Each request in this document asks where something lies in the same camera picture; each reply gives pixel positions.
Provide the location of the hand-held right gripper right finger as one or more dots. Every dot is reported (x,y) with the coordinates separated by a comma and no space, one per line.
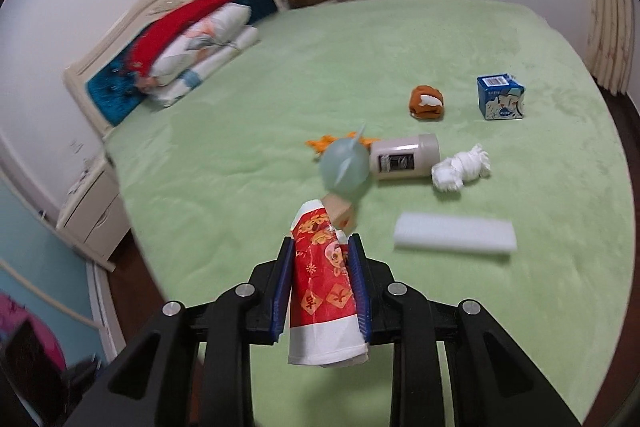
(361,297)

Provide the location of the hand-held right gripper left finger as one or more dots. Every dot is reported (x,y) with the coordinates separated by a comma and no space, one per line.
(281,292)

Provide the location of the red patterned paper cup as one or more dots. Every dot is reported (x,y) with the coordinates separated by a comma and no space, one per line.
(320,287)

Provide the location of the orange and white sock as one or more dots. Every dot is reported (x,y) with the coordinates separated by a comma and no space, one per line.
(425,104)

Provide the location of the blue and white carton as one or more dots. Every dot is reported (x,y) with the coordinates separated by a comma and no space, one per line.
(500,99)

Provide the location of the small wooden block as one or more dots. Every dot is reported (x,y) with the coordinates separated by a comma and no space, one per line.
(344,213)

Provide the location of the white foam block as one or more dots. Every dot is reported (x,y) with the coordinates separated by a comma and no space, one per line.
(452,233)

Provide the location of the beige jar with dark label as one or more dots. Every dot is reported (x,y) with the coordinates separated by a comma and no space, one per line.
(406,157)

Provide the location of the orange toy piece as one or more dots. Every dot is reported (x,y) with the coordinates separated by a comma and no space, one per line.
(319,143)

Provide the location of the crumpled white cloth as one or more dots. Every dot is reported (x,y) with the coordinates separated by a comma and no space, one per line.
(457,172)

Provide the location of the bed with green blanket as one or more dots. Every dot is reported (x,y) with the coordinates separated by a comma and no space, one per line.
(260,107)

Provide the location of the cream nightstand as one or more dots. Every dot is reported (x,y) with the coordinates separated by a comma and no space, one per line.
(95,212)

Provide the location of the pink bag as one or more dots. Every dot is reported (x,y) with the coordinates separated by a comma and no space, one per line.
(30,347)

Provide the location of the white patterned pillow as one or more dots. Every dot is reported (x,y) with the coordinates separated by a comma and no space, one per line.
(200,42)

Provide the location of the red blanket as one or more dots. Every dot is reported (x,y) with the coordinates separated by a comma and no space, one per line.
(172,27)

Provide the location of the cream bed headboard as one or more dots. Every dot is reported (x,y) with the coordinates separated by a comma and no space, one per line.
(100,59)

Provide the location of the cream floral curtain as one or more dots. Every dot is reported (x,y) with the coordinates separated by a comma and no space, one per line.
(607,22)

